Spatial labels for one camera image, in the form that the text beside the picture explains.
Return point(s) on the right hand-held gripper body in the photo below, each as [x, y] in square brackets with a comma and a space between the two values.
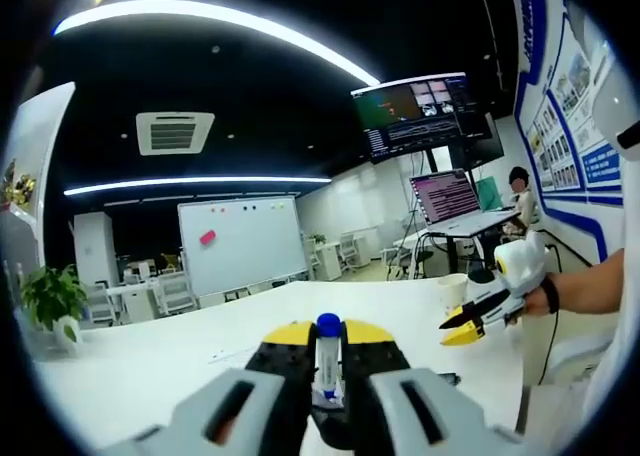
[522, 266]

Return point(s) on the gold decorations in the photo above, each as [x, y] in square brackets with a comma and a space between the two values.
[20, 183]

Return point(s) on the pink whiteboard eraser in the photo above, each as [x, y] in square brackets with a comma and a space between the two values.
[207, 237]

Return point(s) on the person's white clothing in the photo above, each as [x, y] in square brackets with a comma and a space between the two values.
[610, 376]

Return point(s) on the wall-mounted dark display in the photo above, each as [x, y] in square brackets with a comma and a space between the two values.
[415, 121]

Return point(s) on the green potted plant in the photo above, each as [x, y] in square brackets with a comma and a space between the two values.
[50, 296]

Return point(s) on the teal paper bag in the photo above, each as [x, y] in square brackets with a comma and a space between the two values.
[489, 193]

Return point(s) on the white curved display shelf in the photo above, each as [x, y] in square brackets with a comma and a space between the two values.
[35, 141]

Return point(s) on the person's right hand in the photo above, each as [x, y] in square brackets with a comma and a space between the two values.
[537, 301]

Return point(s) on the dark blue long marker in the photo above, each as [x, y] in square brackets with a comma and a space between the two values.
[447, 378]

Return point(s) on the white paper cup green print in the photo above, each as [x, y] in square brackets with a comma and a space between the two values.
[452, 296]

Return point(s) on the ceiling air conditioner vent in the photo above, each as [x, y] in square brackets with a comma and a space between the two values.
[175, 133]

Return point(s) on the white cabinet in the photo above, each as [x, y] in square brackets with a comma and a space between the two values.
[92, 246]

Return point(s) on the small potted plant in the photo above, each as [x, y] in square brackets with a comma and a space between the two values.
[318, 238]

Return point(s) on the blue and white wall poster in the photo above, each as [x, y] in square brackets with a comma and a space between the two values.
[565, 151]

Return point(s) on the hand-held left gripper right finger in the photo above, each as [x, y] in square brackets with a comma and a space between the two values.
[440, 411]

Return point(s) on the white chair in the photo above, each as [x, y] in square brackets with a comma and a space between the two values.
[535, 356]

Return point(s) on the white rolling whiteboard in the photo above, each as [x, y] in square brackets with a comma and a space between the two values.
[245, 246]

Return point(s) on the white ceiling light strip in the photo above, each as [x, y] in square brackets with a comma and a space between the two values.
[200, 180]
[200, 9]

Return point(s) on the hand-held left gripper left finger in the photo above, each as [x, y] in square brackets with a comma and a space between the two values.
[200, 416]

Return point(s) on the monitor with purple screen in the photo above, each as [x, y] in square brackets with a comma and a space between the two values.
[445, 196]

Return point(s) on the blue whiteboard marker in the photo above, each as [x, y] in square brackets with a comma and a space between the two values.
[327, 361]

